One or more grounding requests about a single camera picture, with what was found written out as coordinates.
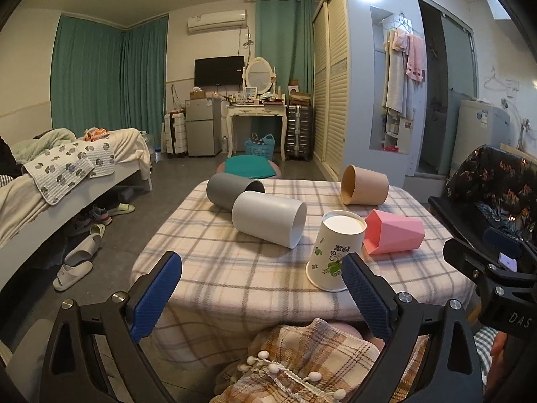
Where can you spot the large water bottle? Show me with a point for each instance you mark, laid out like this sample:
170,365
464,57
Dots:
152,147

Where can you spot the bed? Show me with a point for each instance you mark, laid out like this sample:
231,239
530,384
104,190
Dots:
25,218

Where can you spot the white floral paper cup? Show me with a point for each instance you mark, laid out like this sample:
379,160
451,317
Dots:
331,252

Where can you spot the brown cup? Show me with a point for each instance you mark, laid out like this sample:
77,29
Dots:
369,184

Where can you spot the floral black chair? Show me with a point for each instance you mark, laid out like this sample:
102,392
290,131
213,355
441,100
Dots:
486,180

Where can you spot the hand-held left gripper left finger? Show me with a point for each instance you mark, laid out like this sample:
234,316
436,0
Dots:
157,298

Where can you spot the white suitcase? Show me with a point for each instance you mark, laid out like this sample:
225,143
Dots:
176,134

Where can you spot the white air conditioner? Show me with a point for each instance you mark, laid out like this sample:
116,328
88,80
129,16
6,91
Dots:
216,21

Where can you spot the white washing machine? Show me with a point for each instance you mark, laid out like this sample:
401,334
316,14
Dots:
478,134

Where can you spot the pink faceted cup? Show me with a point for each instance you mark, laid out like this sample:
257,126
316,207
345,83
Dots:
394,235

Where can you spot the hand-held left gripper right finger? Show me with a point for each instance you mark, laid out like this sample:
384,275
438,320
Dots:
366,294

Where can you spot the white dressing table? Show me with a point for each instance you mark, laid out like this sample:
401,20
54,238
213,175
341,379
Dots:
256,111

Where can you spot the white slipper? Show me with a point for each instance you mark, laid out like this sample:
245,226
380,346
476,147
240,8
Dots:
73,275
84,249

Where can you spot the white towel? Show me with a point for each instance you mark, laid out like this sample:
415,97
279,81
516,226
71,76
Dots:
396,79

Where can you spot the plaid blanket with pompoms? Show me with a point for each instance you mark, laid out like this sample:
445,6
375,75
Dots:
302,357

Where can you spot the green blanket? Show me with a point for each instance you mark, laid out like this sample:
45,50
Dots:
46,138

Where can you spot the green curtain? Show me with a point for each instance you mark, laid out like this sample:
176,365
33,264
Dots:
144,71
289,42
84,71

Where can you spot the small silver fridge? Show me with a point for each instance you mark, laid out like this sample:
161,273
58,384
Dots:
203,126

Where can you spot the blue plastic basket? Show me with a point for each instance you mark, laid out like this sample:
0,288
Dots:
260,147

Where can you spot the cream wardrobe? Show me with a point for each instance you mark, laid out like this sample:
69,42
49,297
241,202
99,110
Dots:
331,92

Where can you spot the oval white mirror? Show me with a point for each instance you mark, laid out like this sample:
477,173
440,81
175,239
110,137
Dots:
259,74

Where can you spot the yellow slipper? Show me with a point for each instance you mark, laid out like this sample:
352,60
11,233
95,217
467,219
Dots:
123,209
97,230

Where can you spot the green cushioned stool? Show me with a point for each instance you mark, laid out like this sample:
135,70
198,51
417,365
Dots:
247,167

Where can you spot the black television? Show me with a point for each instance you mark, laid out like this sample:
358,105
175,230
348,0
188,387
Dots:
218,71

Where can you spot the grey cup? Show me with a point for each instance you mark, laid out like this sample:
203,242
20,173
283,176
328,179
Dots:
226,189

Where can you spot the sneaker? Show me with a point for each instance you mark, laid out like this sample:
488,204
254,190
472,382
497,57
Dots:
98,216

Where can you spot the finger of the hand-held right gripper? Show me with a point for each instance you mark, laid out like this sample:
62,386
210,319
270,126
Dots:
501,240
470,256

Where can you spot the pink towel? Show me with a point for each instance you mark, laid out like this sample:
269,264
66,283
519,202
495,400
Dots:
416,58

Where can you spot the quilted patterned mat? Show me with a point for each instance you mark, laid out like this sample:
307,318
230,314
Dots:
67,163

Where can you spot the plaid tablecloth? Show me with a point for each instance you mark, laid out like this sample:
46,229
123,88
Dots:
235,268

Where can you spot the dark suitcase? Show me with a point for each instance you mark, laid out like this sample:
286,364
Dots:
298,134

